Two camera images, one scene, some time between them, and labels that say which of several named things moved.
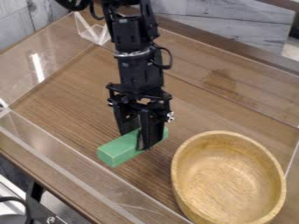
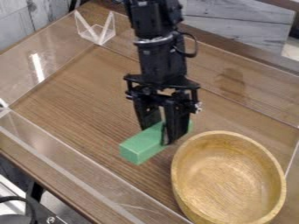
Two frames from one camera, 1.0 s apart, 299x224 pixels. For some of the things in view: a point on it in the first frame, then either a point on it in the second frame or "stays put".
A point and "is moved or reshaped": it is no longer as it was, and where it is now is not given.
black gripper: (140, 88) to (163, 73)
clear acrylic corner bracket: (96, 32) stays put
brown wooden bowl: (228, 178) stays put
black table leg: (36, 192) stays put
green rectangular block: (120, 149) is moved or reshaped
